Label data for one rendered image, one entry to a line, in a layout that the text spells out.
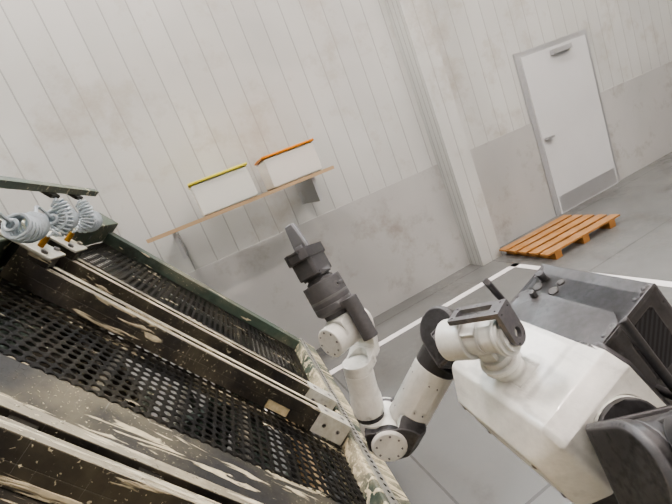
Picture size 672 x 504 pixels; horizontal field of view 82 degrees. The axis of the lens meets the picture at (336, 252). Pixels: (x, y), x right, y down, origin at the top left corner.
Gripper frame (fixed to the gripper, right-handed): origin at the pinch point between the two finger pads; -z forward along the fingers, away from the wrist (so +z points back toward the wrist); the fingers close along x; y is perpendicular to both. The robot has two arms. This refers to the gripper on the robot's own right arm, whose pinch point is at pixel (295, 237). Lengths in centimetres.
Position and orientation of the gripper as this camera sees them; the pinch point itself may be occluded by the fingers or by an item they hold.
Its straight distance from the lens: 85.6
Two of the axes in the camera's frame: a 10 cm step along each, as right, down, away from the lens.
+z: 4.9, 8.7, -0.4
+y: -8.0, 4.7, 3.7
